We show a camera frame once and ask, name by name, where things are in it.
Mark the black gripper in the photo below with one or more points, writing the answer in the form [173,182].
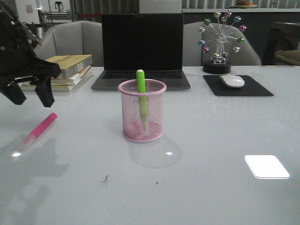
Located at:
[19,63]

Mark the pink highlighter pen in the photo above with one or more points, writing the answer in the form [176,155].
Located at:
[38,131]

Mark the pink mesh pen holder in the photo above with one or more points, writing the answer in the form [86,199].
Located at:
[142,113]

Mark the bottom cream book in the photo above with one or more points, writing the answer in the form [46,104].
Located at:
[26,86]

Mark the cream book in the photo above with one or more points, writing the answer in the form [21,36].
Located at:
[26,86]
[73,80]

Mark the middle cream book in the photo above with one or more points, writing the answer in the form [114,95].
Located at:
[73,80]

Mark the top yellow book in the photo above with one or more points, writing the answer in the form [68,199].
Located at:
[71,64]

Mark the left grey armchair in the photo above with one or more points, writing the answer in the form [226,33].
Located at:
[73,38]

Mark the grey armchair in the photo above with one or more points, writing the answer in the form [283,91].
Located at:
[73,38]
[192,52]

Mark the black laptop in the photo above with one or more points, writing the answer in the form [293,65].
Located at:
[150,42]

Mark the white box behind laptop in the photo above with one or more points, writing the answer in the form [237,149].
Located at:
[160,6]

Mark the right grey armchair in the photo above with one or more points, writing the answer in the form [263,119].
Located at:
[192,52]

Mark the ferris wheel desk ornament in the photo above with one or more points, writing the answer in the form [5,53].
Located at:
[218,63]

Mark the white computer mouse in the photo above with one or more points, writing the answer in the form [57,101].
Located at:
[232,81]

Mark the black mouse pad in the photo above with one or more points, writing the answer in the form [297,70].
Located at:
[251,87]

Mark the fruit bowl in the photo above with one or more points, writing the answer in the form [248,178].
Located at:
[244,4]

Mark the olive cushion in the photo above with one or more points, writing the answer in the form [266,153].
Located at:
[291,57]

